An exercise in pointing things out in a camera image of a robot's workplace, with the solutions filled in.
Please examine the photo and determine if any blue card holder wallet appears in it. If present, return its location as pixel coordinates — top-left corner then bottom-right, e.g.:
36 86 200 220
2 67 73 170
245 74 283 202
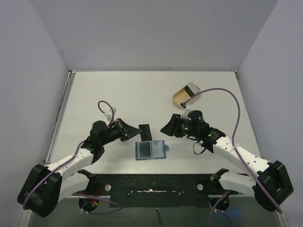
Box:
135 140 169 160

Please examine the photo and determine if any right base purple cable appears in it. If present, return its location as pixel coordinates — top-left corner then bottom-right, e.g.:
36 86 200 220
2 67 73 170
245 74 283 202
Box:
209 189 237 227

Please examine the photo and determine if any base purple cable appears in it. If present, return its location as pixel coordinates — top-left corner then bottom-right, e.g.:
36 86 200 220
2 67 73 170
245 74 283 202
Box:
209 189 237 227
73 192 131 215

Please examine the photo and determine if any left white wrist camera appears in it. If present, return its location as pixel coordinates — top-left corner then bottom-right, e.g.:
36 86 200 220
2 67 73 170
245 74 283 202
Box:
104 107 116 121

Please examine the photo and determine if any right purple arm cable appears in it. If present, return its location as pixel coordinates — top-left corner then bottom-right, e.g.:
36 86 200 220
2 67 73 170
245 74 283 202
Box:
181 88 284 213

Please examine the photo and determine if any white credit card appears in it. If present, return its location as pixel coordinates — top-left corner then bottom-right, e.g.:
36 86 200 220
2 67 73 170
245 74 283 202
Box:
151 140 164 158

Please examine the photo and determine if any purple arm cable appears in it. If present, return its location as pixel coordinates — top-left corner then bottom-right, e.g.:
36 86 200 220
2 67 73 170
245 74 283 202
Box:
181 88 284 213
22 101 116 210

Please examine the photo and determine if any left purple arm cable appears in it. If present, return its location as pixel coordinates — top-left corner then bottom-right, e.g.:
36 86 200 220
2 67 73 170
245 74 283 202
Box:
22 101 116 210

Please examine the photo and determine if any tan oval wooden tray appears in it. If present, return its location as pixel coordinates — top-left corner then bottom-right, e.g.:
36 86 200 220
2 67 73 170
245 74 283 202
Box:
172 86 192 109

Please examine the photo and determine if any left aluminium rail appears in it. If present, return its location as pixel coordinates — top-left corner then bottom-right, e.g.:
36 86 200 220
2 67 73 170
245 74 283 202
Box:
44 70 76 165

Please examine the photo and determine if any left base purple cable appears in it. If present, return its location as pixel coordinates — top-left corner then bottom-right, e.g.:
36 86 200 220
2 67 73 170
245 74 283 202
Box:
73 192 131 215

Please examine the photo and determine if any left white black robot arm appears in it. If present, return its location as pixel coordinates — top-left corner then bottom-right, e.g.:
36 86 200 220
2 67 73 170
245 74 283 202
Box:
17 118 142 218

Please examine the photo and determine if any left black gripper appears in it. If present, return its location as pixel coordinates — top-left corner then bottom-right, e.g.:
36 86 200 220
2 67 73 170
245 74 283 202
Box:
100 118 142 146

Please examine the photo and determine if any stack of cards in tray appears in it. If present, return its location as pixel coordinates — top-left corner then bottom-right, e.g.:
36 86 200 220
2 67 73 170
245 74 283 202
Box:
185 82 200 97

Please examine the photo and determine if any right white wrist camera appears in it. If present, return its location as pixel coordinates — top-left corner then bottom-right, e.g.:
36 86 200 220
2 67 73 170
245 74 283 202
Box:
181 104 193 119

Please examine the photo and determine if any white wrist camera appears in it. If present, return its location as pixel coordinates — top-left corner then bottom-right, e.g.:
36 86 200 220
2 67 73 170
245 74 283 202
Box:
181 104 193 119
104 107 116 121

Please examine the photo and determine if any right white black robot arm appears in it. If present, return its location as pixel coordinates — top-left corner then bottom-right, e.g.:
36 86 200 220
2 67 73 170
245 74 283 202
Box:
161 110 294 212

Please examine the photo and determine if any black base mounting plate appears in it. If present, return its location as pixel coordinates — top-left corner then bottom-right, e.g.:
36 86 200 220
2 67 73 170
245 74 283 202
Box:
82 174 226 208

